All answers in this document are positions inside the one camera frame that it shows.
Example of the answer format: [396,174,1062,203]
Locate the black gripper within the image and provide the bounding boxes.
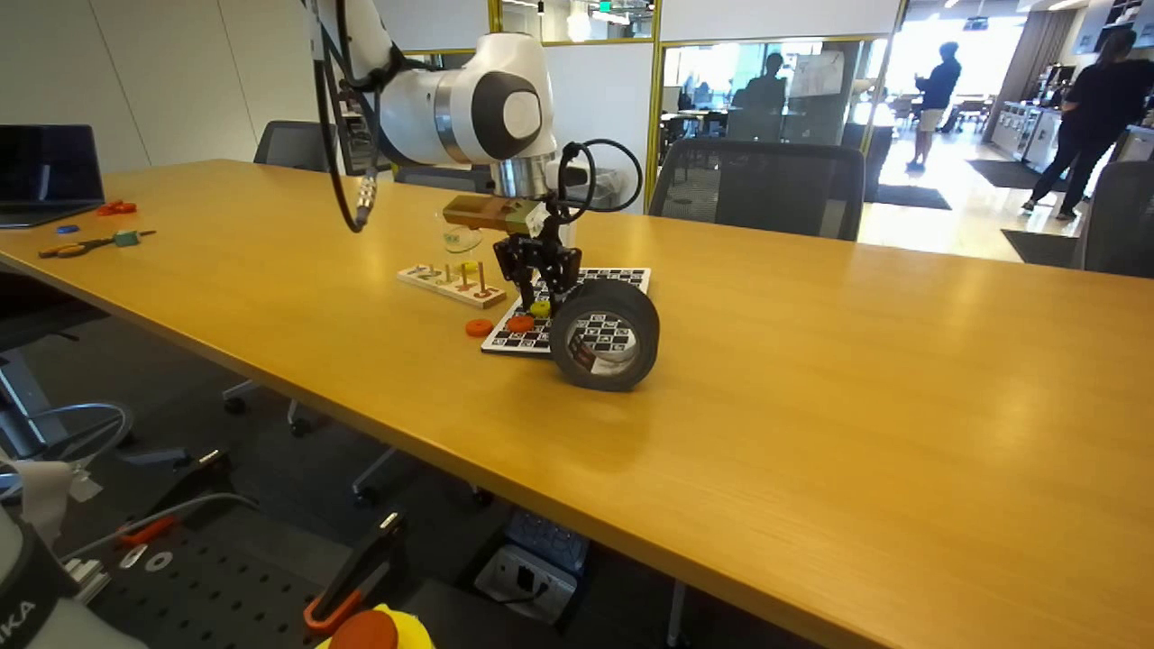
[496,228,590,316]

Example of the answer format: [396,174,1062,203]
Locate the black white checkered calibration board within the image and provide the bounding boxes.
[480,263,657,359]

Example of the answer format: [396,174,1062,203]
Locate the clear plastic cup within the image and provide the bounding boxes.
[436,212,487,271]

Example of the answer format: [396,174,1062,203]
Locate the wooden number peg board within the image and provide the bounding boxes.
[396,252,513,310]

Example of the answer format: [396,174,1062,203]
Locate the black tape roll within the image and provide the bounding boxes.
[550,278,665,394]

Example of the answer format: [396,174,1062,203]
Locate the grey mesh office chair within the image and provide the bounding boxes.
[646,137,871,243]

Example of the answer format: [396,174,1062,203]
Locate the office chair wheel base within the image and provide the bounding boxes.
[222,376,510,508]

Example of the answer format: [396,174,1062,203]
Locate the black office chair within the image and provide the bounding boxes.
[1073,156,1154,281]
[248,115,344,175]

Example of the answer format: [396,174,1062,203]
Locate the seated person silhouette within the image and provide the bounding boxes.
[733,46,796,141]

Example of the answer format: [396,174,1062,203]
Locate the grey floor socket box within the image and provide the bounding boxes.
[469,536,593,628]

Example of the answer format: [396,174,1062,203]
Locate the yellow red emergency stop button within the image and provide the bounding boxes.
[319,602,441,649]

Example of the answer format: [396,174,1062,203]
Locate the green orange hand tool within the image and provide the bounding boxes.
[38,228,160,263]

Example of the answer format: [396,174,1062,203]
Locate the black perforated plate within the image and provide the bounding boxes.
[83,526,354,649]

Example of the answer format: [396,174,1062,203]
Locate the black monitor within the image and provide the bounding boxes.
[0,122,109,229]

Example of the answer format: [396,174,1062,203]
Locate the person in black clothes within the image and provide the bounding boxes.
[1020,25,1154,228]

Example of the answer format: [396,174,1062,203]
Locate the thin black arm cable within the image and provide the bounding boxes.
[307,0,648,239]

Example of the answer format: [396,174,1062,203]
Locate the black clamp orange handle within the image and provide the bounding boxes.
[300,508,410,643]

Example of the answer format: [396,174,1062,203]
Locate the grey hose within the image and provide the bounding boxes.
[0,396,136,471]

